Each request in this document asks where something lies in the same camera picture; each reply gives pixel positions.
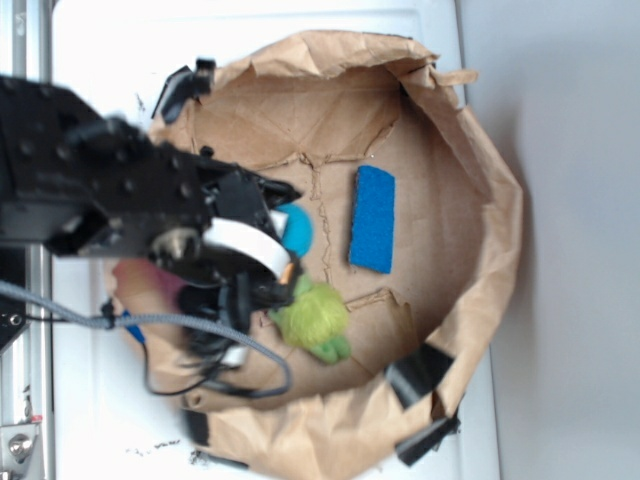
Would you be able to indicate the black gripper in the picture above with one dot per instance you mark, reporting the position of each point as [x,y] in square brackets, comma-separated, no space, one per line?
[120,195]

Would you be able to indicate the green fuzzy animal toy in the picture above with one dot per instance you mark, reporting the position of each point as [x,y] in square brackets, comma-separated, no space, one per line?
[315,321]

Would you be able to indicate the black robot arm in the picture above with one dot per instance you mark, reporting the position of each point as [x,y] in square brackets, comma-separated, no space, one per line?
[34,117]

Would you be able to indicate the blue rubber ball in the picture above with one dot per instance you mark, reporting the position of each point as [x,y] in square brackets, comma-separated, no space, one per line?
[298,232]

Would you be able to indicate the blue sponge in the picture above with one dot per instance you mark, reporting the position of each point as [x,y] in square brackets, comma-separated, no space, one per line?
[373,220]

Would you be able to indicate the brown paper bag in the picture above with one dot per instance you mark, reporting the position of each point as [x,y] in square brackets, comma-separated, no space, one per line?
[419,225]

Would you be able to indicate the aluminium rail frame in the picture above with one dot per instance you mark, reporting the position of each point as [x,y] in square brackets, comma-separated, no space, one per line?
[27,413]

